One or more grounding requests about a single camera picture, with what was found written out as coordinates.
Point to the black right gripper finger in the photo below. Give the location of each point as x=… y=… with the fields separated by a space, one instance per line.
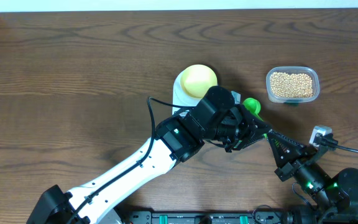
x=281 y=156
x=280 y=141

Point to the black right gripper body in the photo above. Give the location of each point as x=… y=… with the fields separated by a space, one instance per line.
x=296 y=162

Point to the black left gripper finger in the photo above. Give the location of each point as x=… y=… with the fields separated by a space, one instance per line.
x=244 y=143
x=247 y=119

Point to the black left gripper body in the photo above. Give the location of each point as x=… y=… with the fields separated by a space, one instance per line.
x=231 y=128

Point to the green plastic scoop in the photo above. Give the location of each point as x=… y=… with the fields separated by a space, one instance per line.
x=253 y=106

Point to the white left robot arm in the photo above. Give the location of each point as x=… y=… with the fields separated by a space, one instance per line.
x=215 y=117

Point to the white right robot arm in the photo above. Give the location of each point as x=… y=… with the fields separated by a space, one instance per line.
x=336 y=197

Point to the yellow plastic bowl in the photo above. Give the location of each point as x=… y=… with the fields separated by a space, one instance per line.
x=196 y=80

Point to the white digital kitchen scale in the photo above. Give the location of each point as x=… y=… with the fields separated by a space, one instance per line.
x=180 y=98

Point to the clear container of soybeans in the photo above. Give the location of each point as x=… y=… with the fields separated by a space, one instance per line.
x=291 y=84

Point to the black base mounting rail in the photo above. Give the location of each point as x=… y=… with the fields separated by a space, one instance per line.
x=259 y=216

